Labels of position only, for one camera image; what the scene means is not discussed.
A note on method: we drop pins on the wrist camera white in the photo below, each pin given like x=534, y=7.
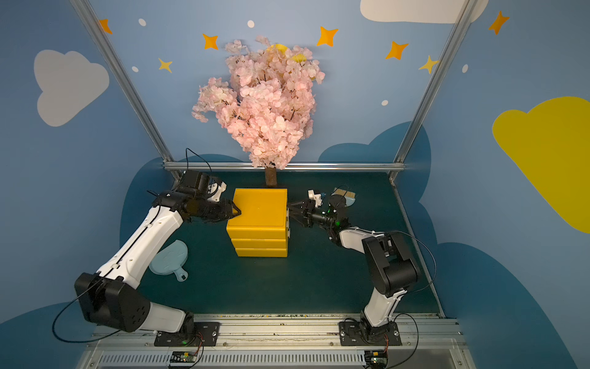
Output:
x=315, y=198
x=215, y=190

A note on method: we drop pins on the light blue dustpan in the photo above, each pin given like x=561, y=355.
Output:
x=170, y=261

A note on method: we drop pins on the pink blossom artificial tree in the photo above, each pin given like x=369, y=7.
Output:
x=267, y=104

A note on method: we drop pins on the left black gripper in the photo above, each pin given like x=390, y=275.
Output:
x=217, y=209

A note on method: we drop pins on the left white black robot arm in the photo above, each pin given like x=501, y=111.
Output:
x=109, y=297

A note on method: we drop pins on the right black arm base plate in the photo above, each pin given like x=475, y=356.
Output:
x=355, y=333

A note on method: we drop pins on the yellow drawer cabinet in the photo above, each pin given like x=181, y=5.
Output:
x=262, y=229

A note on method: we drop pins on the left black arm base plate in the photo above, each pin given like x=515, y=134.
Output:
x=203, y=333

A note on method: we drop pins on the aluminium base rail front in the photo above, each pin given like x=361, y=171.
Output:
x=287, y=341

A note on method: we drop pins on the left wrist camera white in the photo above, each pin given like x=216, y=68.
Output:
x=215, y=190

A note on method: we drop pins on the circuit board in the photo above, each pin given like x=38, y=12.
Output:
x=375, y=359
x=183, y=357

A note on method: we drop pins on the left circuit board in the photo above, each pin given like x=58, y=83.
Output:
x=183, y=357

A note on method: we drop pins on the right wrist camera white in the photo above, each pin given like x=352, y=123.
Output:
x=315, y=198

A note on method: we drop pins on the light blue hand brush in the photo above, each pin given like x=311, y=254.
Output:
x=345, y=196

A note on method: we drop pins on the right circuit board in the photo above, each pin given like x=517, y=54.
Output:
x=375, y=359

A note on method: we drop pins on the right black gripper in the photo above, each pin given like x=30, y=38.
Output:
x=304, y=216

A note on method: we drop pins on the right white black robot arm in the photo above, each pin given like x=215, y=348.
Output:
x=390, y=261

